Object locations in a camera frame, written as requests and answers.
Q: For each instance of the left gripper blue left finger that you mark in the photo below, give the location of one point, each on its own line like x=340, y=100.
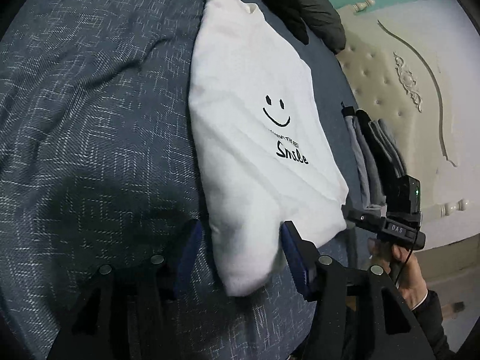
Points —
x=185, y=254

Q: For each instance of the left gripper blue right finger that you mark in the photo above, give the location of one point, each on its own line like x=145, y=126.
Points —
x=301, y=256

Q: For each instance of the white long sleeve shirt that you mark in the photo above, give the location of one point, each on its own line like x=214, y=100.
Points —
x=264, y=158

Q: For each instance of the dark sleeve right forearm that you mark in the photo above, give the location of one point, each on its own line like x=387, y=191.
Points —
x=429, y=316

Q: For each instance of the stack of folded grey clothes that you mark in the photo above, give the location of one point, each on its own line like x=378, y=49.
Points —
x=377, y=157

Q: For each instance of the person's right hand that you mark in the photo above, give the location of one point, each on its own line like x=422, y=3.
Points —
x=410, y=281

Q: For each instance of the dark blue patterned bedspread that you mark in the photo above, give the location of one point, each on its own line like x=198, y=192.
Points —
x=98, y=167

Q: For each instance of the cream tufted headboard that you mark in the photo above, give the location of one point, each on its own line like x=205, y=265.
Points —
x=416, y=67

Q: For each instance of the dark grey rolled duvet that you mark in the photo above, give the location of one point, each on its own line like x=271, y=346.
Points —
x=317, y=16

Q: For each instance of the black camera box green light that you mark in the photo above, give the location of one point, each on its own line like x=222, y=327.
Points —
x=404, y=197

